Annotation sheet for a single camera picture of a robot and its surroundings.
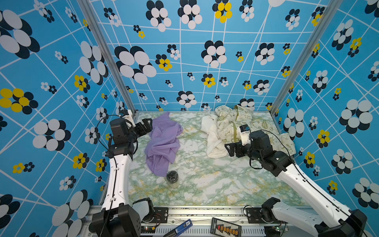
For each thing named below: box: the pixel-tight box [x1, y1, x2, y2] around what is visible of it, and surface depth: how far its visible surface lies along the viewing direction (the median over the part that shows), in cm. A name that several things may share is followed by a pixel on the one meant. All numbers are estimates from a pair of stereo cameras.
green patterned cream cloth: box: [214, 104, 297, 157], surface depth 107 cm
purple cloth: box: [145, 111, 184, 177], surface depth 96 cm
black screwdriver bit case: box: [210, 217, 242, 237], surface depth 70 cm
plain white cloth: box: [200, 114, 228, 158], surface depth 103 cm
